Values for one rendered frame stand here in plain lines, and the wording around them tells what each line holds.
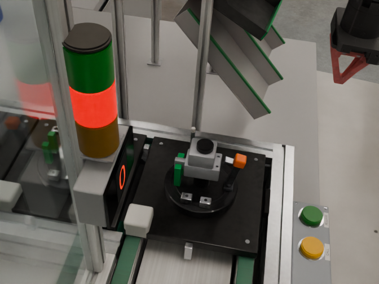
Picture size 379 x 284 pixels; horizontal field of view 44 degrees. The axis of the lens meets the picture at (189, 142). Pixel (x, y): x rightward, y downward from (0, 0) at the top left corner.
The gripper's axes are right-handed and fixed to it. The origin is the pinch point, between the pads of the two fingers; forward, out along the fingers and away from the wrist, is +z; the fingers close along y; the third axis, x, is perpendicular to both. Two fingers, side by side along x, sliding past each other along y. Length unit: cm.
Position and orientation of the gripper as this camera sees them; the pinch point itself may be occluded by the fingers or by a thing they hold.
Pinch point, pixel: (339, 78)
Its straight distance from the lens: 77.6
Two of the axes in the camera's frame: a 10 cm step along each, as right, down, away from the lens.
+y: -1.9, 6.9, -7.0
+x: 9.8, 2.0, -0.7
